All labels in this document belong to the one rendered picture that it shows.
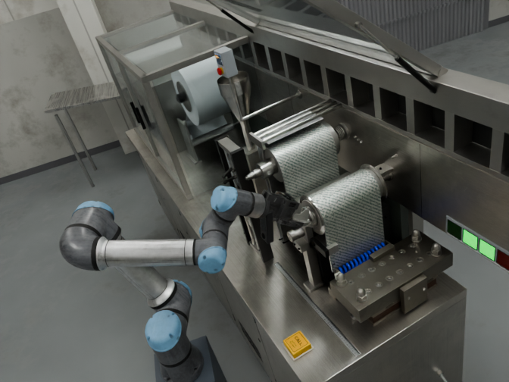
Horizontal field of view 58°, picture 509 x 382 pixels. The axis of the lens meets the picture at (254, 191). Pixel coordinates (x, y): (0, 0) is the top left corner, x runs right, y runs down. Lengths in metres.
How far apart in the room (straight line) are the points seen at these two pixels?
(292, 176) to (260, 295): 0.49
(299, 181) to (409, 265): 0.48
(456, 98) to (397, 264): 0.62
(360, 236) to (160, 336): 0.75
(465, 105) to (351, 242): 0.61
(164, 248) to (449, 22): 5.52
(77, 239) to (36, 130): 4.34
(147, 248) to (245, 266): 0.73
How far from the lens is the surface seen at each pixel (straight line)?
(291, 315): 1.72
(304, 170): 1.68
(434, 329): 1.78
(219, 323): 3.00
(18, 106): 5.58
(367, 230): 1.66
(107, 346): 3.23
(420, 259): 1.68
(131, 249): 1.31
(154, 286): 1.57
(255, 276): 1.89
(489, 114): 1.27
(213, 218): 1.34
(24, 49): 5.37
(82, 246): 1.34
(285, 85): 2.12
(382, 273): 1.63
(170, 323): 1.53
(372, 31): 1.18
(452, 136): 1.39
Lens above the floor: 2.21
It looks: 34 degrees down
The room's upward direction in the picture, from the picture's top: 16 degrees counter-clockwise
